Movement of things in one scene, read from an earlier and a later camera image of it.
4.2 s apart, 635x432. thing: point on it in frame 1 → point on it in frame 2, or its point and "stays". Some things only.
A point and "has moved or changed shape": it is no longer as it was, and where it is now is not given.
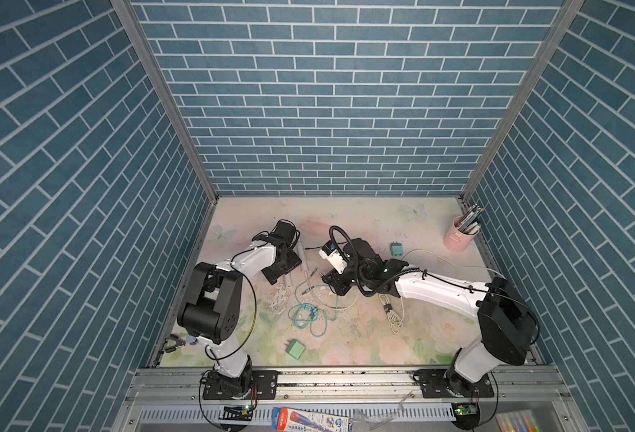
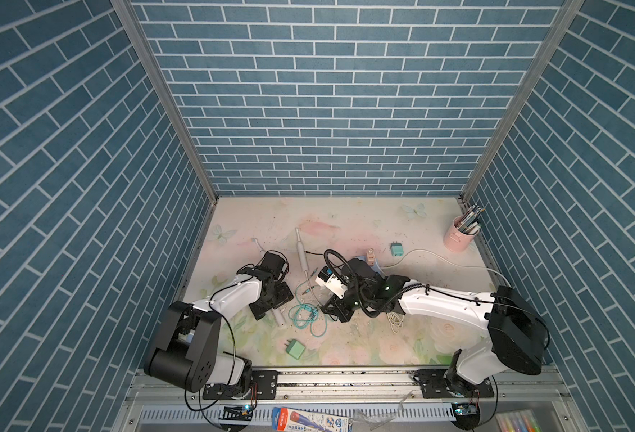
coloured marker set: [518, 421] stays
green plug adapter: [295, 348] stays
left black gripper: [294, 260] → [285, 293]
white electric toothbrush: [288, 280] has moved or changed shape
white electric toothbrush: [299, 249] stays
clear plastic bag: [374, 420] stays
